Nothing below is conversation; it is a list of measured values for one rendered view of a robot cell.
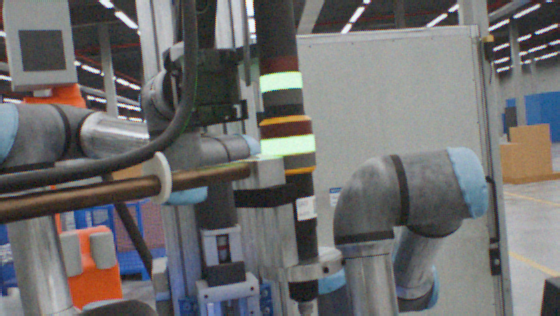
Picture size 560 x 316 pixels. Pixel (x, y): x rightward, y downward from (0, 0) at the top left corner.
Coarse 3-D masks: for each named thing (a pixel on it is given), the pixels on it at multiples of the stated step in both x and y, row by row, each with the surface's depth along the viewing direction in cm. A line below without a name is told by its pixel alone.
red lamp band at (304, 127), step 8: (304, 120) 42; (264, 128) 43; (272, 128) 42; (280, 128) 42; (288, 128) 42; (296, 128) 42; (304, 128) 42; (312, 128) 44; (264, 136) 43; (272, 136) 42; (280, 136) 42; (288, 136) 42
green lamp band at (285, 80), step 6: (264, 78) 43; (270, 78) 42; (276, 78) 42; (282, 78) 42; (288, 78) 42; (294, 78) 43; (300, 78) 43; (264, 84) 43; (270, 84) 42; (276, 84) 42; (282, 84) 42; (288, 84) 42; (294, 84) 42; (300, 84) 43; (264, 90) 43
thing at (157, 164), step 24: (192, 0) 36; (192, 24) 36; (192, 48) 36; (192, 72) 36; (192, 96) 36; (168, 144) 34; (48, 168) 29; (72, 168) 29; (96, 168) 30; (120, 168) 32; (144, 168) 34; (168, 168) 33; (0, 192) 26; (168, 192) 33
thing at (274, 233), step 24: (264, 168) 40; (240, 192) 41; (264, 192) 40; (288, 192) 41; (264, 216) 41; (288, 216) 41; (264, 240) 42; (288, 240) 41; (264, 264) 42; (288, 264) 41; (312, 264) 41; (336, 264) 42
